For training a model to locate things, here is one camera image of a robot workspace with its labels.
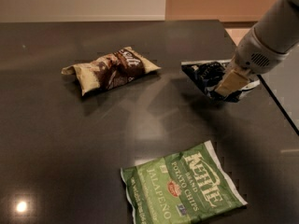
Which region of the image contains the brown salt chip bag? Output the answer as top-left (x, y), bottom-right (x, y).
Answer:
top-left (62, 47), bottom-right (160, 95)

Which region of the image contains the blue chip bag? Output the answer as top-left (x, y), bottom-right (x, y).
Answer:
top-left (181, 60), bottom-right (260, 103)

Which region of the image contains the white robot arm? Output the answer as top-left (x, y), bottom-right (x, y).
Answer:
top-left (215, 0), bottom-right (299, 97)

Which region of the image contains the green jalapeno chip bag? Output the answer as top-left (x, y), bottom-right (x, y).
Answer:
top-left (121, 141), bottom-right (247, 224)

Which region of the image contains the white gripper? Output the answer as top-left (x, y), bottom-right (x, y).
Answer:
top-left (215, 28), bottom-right (287, 97)

